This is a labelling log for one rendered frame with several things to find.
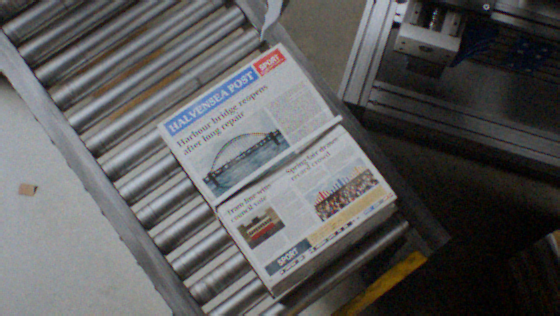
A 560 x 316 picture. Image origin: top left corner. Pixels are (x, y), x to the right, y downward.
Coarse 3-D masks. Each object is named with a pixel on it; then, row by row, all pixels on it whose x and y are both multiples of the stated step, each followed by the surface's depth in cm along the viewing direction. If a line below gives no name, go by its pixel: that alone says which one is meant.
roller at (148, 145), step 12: (252, 60) 189; (216, 84) 188; (156, 132) 184; (132, 144) 184; (144, 144) 183; (156, 144) 184; (120, 156) 183; (132, 156) 183; (144, 156) 184; (108, 168) 182; (120, 168) 182; (132, 168) 184
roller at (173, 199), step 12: (180, 180) 183; (168, 192) 181; (180, 192) 181; (192, 192) 181; (156, 204) 180; (168, 204) 180; (180, 204) 181; (144, 216) 179; (156, 216) 180; (168, 216) 182; (144, 228) 180
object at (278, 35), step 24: (240, 0) 192; (264, 48) 195; (288, 48) 189; (312, 72) 188; (336, 96) 186; (360, 144) 184; (384, 168) 182; (408, 192) 181; (408, 216) 180; (432, 216) 180; (408, 240) 190; (432, 240) 178
